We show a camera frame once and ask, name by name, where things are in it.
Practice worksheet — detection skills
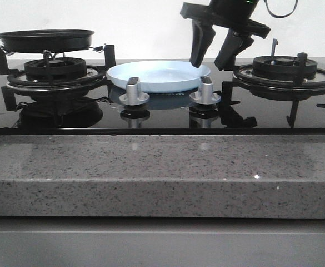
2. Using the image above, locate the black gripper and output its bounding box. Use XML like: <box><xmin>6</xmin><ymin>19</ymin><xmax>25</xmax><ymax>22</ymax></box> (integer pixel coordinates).
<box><xmin>180</xmin><ymin>0</ymin><xmax>271</xmax><ymax>71</ymax></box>

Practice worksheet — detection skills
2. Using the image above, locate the light blue plate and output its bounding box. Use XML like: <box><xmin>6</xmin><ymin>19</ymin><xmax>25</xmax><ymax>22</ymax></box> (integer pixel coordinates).
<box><xmin>107</xmin><ymin>60</ymin><xmax>211</xmax><ymax>93</ymax></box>

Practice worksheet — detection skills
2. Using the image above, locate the black frying pan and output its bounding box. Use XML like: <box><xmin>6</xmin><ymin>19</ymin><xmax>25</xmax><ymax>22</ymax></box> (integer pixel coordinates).
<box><xmin>0</xmin><ymin>29</ymin><xmax>94</xmax><ymax>53</ymax></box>

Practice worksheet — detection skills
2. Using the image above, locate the right silver stove knob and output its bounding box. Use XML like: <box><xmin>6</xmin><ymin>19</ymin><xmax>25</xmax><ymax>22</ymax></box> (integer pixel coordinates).
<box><xmin>189</xmin><ymin>76</ymin><xmax>221</xmax><ymax>105</ymax></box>

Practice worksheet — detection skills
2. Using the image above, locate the silver stove knob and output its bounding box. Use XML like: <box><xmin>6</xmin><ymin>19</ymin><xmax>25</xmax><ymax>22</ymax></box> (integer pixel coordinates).
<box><xmin>189</xmin><ymin>76</ymin><xmax>221</xmax><ymax>105</ymax></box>
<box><xmin>119</xmin><ymin>77</ymin><xmax>150</xmax><ymax>106</ymax></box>

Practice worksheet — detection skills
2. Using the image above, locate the right black gas burner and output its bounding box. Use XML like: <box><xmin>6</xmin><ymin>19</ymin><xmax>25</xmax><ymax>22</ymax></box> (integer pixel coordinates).
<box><xmin>252</xmin><ymin>53</ymin><xmax>318</xmax><ymax>81</ymax></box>

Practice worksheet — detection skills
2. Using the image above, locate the black gas burner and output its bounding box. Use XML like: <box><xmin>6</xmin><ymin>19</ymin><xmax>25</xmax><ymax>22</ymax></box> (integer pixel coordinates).
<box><xmin>252</xmin><ymin>53</ymin><xmax>318</xmax><ymax>81</ymax></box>
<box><xmin>24</xmin><ymin>57</ymin><xmax>87</xmax><ymax>81</ymax></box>

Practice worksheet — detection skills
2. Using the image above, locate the black glass gas cooktop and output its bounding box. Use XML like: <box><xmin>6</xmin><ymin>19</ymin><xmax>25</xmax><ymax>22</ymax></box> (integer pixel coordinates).
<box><xmin>0</xmin><ymin>69</ymin><xmax>325</xmax><ymax>136</ymax></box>

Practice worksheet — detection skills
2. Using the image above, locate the right black pan support grate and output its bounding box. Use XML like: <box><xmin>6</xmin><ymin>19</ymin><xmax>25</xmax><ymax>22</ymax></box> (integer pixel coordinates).
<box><xmin>222</xmin><ymin>38</ymin><xmax>325</xmax><ymax>110</ymax></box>

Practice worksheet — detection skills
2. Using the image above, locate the black pan support grate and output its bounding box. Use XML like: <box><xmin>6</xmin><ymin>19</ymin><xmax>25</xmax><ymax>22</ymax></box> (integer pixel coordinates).
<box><xmin>0</xmin><ymin>45</ymin><xmax>116</xmax><ymax>111</ymax></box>
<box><xmin>222</xmin><ymin>38</ymin><xmax>325</xmax><ymax>110</ymax></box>

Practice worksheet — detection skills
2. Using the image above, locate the left silver stove knob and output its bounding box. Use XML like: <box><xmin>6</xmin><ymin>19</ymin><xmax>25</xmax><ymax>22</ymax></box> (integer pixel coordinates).
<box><xmin>119</xmin><ymin>77</ymin><xmax>150</xmax><ymax>106</ymax></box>

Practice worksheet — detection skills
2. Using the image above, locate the left black pan support grate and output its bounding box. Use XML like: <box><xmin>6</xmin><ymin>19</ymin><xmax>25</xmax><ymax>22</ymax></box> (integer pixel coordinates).
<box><xmin>0</xmin><ymin>45</ymin><xmax>116</xmax><ymax>111</ymax></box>

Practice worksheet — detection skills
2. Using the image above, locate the left black gas burner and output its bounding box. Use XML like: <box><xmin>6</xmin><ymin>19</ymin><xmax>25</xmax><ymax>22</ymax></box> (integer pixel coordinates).
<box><xmin>24</xmin><ymin>57</ymin><xmax>87</xmax><ymax>81</ymax></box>

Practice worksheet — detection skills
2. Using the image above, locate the grey cabinet front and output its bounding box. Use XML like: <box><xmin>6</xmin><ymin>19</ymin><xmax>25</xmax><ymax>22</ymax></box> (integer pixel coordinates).
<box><xmin>0</xmin><ymin>218</ymin><xmax>325</xmax><ymax>266</ymax></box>

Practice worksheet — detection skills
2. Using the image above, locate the black cable loop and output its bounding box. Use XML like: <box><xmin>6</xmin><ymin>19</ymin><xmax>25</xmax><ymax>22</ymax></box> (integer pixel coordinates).
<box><xmin>263</xmin><ymin>0</ymin><xmax>298</xmax><ymax>19</ymax></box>

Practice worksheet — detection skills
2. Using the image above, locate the wire pan stand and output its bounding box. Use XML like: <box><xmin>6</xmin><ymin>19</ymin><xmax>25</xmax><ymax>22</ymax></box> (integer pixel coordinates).
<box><xmin>0</xmin><ymin>44</ymin><xmax>114</xmax><ymax>59</ymax></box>

